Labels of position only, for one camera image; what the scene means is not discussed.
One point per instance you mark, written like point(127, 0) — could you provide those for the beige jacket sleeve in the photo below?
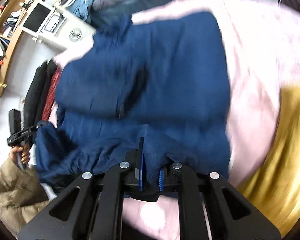
point(22, 196)

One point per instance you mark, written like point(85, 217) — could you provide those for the pink bed sheet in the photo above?
point(262, 48)

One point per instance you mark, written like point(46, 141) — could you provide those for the yellow garment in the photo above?
point(275, 187)

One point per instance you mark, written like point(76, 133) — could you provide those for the wooden shelf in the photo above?
point(12, 13)

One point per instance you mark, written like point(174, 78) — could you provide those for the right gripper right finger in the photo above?
point(211, 208)

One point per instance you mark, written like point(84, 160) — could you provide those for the left hand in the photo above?
point(22, 152)

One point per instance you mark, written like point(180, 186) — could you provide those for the black garment on bed edge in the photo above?
point(36, 96)

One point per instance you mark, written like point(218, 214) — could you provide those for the navy blue jacket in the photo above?
point(162, 85)

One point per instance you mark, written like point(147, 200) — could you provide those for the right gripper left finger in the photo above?
point(90, 207)

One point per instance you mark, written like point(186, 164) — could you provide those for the red patterned blanket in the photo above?
point(50, 99)

